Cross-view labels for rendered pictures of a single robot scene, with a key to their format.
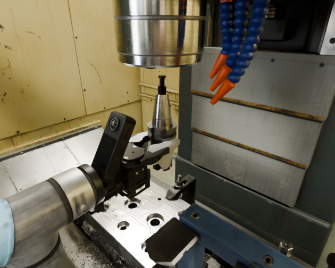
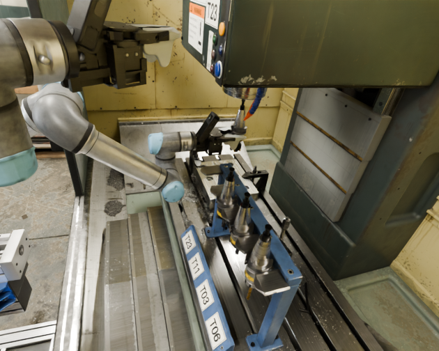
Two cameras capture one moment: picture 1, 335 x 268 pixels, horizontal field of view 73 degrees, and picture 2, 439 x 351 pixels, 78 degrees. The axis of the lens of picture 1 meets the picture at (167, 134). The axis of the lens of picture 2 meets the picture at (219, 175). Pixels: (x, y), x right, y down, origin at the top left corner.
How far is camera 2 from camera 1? 0.64 m
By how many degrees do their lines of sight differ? 24
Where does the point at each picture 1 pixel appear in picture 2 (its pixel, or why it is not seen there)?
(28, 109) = (187, 92)
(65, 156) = not seen: hidden behind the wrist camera
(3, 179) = not seen: hidden behind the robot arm
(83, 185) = (188, 138)
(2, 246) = (157, 146)
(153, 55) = (232, 91)
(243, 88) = (326, 120)
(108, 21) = not seen: hidden behind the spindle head
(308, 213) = (343, 231)
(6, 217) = (161, 138)
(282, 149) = (336, 175)
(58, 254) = (172, 161)
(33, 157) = (180, 127)
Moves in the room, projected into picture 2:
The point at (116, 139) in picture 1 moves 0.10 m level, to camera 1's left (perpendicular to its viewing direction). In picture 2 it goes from (208, 124) to (185, 116)
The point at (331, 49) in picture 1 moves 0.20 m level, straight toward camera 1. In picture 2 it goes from (378, 110) to (338, 115)
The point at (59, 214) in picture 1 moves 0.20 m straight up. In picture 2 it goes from (177, 145) to (178, 88)
